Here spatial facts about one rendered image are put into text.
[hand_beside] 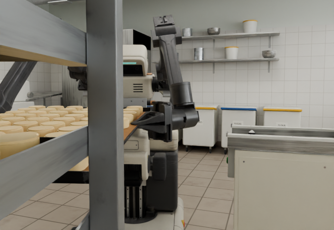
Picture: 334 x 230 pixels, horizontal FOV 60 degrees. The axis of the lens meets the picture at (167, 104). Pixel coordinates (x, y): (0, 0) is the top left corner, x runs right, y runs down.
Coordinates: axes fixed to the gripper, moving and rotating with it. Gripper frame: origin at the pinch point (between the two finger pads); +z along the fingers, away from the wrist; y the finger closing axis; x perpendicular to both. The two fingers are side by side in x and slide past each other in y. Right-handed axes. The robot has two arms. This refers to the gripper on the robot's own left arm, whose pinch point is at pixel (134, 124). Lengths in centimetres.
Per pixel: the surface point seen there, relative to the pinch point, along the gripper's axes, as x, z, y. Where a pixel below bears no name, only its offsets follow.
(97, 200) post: -31.0, 26.8, 1.0
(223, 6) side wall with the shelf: 268, -388, -137
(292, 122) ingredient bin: 136, -381, 57
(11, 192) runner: -39, 36, -5
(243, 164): 11, -63, 25
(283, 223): -3, -71, 49
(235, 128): 31, -86, 16
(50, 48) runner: -35.5, 32.4, -13.2
